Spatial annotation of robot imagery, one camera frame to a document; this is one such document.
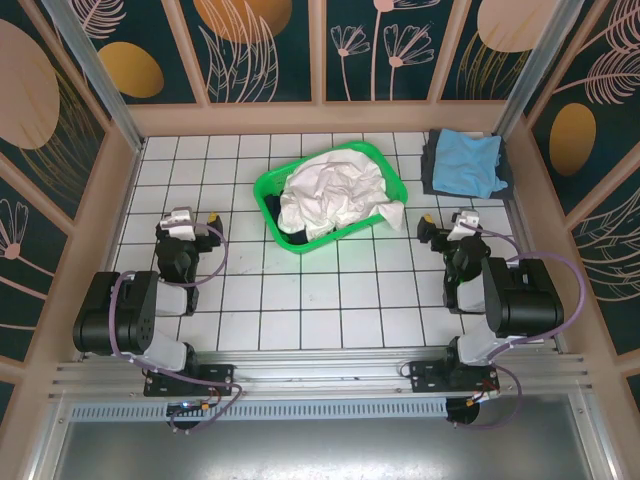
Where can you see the aluminium rail frame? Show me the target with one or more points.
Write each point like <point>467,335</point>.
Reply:
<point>320,370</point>

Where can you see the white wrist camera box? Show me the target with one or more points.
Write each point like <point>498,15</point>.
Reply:
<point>176,222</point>
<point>462,221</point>

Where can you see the light blue folded t-shirt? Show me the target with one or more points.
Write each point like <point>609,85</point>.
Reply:
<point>465,165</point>

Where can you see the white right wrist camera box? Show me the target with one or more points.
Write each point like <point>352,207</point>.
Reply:
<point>462,221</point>

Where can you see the green plastic basket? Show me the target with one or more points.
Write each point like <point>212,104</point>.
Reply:
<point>282,176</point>

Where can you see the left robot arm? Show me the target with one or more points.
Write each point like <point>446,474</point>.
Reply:
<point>130,310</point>

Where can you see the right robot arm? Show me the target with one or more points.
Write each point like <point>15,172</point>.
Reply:
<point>525,300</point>

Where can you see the dark grey folded t-shirt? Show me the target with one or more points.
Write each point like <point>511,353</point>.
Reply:
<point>428,170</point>

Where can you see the large white t-shirt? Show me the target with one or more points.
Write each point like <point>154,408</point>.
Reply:
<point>340,190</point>

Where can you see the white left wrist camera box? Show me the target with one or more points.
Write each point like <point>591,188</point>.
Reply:
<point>176,222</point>

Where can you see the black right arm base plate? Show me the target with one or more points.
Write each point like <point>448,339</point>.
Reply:
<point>430,375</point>

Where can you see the navy t-shirt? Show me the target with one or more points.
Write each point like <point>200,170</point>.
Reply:
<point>272,210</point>

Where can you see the aluminium corner post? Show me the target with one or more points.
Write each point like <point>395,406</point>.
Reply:
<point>530,75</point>
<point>100,75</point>

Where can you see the red and yellow power lead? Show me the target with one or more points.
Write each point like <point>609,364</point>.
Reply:
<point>212,400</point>
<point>484,392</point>

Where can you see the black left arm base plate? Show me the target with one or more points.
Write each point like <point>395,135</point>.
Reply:
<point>220,375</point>

